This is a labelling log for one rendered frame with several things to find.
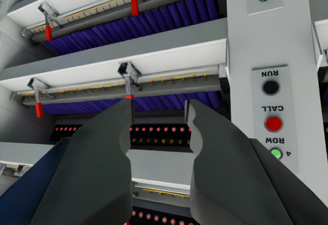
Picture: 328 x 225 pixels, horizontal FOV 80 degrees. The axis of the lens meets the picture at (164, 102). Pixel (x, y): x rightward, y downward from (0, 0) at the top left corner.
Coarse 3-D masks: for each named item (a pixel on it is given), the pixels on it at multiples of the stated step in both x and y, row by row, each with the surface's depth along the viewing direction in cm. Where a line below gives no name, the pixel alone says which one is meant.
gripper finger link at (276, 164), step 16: (256, 144) 8; (272, 160) 8; (272, 176) 7; (288, 176) 7; (288, 192) 6; (304, 192) 6; (288, 208) 6; (304, 208) 6; (320, 208) 6; (304, 224) 5; (320, 224) 5
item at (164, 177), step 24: (0, 144) 50; (24, 144) 45; (48, 144) 42; (0, 168) 53; (24, 168) 43; (144, 168) 30; (168, 168) 29; (192, 168) 27; (144, 192) 36; (168, 192) 33; (144, 216) 46; (168, 216) 44
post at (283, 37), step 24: (240, 0) 27; (288, 0) 25; (240, 24) 27; (264, 24) 25; (288, 24) 24; (240, 48) 26; (264, 48) 25; (288, 48) 24; (312, 48) 23; (240, 72) 26; (312, 72) 22; (240, 96) 25; (312, 96) 22; (240, 120) 25; (312, 120) 22; (312, 144) 21; (312, 168) 21
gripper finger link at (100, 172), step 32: (96, 128) 9; (128, 128) 10; (64, 160) 7; (96, 160) 7; (128, 160) 7; (64, 192) 6; (96, 192) 6; (128, 192) 6; (32, 224) 5; (64, 224) 5; (96, 224) 6
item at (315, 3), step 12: (312, 0) 25; (324, 0) 24; (312, 12) 24; (324, 12) 23; (312, 24) 23; (324, 24) 23; (324, 36) 24; (324, 48) 26; (324, 60) 25; (324, 72) 26; (324, 84) 32; (324, 96) 33; (324, 108) 34; (324, 120) 34; (324, 132) 34
